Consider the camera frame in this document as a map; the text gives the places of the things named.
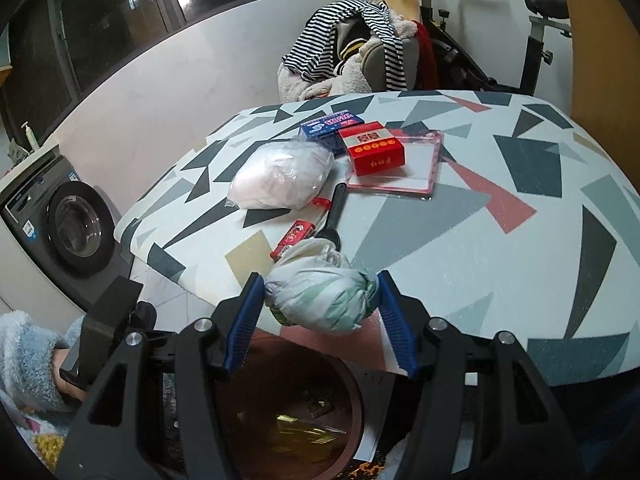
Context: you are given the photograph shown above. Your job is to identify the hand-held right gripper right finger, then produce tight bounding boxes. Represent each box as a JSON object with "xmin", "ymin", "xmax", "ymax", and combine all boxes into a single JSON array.
[{"xmin": 377, "ymin": 270, "xmax": 583, "ymax": 480}]

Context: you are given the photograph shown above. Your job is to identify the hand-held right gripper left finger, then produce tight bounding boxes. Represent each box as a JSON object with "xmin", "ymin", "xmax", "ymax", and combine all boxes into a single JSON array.
[{"xmin": 55, "ymin": 272, "xmax": 265, "ymax": 480}]

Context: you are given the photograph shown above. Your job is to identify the brown round bin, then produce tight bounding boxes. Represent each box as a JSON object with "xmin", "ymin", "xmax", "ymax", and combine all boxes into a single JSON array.
[{"xmin": 210, "ymin": 332, "xmax": 366, "ymax": 478}]

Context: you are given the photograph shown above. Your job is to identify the white green plastic bag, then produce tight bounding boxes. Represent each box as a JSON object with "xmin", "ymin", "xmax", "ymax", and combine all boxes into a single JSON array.
[{"xmin": 264, "ymin": 237, "xmax": 381, "ymax": 333}]

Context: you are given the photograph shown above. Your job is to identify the small red wrapper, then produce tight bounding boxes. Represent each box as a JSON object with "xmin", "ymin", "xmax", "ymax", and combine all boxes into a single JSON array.
[{"xmin": 270, "ymin": 219, "xmax": 317, "ymax": 261}]

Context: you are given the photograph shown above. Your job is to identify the black plastic spork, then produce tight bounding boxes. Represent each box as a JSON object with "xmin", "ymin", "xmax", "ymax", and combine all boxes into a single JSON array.
[{"xmin": 314, "ymin": 182, "xmax": 348, "ymax": 253}]

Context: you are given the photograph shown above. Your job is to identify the clear bag of white powder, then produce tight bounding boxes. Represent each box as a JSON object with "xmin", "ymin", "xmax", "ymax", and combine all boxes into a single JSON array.
[{"xmin": 227, "ymin": 140, "xmax": 335, "ymax": 211}]

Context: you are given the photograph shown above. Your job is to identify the clear pink-edged tray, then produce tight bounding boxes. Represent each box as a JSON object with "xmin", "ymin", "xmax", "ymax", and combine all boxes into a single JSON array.
[{"xmin": 345, "ymin": 127, "xmax": 446, "ymax": 200}]

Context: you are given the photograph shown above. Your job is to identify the red box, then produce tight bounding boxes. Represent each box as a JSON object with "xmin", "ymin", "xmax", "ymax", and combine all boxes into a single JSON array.
[{"xmin": 337, "ymin": 121, "xmax": 407, "ymax": 177}]

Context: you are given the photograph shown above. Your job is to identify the blue box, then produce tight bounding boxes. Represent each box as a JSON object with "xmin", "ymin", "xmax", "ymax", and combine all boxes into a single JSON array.
[{"xmin": 298, "ymin": 111, "xmax": 366, "ymax": 157}]

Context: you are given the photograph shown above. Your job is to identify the person's left forearm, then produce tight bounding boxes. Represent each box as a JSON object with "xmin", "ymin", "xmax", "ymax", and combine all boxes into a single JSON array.
[{"xmin": 0, "ymin": 310, "xmax": 88, "ymax": 413}]

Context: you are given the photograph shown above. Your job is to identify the grey washing machine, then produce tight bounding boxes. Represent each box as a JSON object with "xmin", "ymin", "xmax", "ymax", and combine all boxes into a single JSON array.
[{"xmin": 0, "ymin": 145, "xmax": 133, "ymax": 311}]

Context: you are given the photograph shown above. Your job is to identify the red garment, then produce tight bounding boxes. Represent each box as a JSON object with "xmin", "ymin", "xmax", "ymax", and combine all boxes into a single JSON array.
[{"xmin": 412, "ymin": 20, "xmax": 441, "ymax": 90}]

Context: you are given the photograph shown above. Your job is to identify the black jacket with striped cuffs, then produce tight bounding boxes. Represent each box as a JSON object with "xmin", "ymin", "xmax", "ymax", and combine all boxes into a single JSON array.
[{"xmin": 332, "ymin": 15, "xmax": 381, "ymax": 66}]

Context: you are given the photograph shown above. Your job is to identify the black white striped shirt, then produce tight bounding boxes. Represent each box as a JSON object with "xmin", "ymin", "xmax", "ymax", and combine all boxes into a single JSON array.
[{"xmin": 282, "ymin": 0, "xmax": 408, "ymax": 92}]

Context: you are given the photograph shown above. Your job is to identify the dark framed window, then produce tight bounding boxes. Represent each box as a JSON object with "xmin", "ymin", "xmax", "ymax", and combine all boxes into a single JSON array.
[{"xmin": 0, "ymin": 0, "xmax": 536, "ymax": 128}]

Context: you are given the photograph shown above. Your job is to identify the wooden chair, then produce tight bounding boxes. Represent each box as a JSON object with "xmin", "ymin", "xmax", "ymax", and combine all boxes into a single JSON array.
[{"xmin": 367, "ymin": 0, "xmax": 426, "ymax": 93}]

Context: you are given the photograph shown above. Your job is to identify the black exercise bike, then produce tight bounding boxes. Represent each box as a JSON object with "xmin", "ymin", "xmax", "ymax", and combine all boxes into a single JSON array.
[{"xmin": 380, "ymin": 0, "xmax": 573, "ymax": 96}]

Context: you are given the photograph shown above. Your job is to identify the yellow wooden door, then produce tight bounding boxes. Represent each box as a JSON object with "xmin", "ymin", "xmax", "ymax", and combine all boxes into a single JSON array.
[{"xmin": 557, "ymin": 0, "xmax": 640, "ymax": 131}]

